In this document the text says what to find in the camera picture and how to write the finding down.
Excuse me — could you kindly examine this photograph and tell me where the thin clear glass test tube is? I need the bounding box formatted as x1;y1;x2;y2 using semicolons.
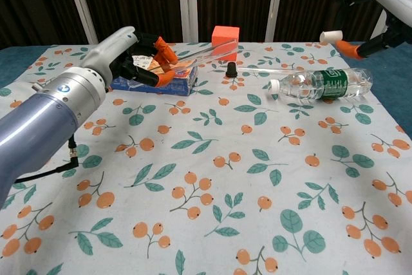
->
236;66;305;75

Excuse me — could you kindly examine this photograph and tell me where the floral printed tablecloth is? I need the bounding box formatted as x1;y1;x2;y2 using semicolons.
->
0;42;412;275

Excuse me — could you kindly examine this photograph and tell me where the black rubber stopper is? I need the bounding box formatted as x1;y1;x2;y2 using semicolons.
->
225;61;238;79

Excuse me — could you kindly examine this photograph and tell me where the orange foam cube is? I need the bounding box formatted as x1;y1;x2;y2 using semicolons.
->
211;25;240;61

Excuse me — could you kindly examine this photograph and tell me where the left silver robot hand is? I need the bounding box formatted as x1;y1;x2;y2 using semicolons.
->
80;26;178;88

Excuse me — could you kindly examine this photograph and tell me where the wide clear glass test tube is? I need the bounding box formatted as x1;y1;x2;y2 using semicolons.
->
167;37;240;71

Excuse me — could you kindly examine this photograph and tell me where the orange blue cracker box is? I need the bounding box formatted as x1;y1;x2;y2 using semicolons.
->
110;54;199;97

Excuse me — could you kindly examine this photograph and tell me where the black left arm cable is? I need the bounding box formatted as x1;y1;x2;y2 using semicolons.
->
14;136;80;184

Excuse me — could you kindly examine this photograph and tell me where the clear water bottle green label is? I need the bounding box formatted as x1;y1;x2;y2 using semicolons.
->
268;67;375;101

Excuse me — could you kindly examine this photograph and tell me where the white rubber stopper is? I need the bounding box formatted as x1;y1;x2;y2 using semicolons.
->
319;30;343;43

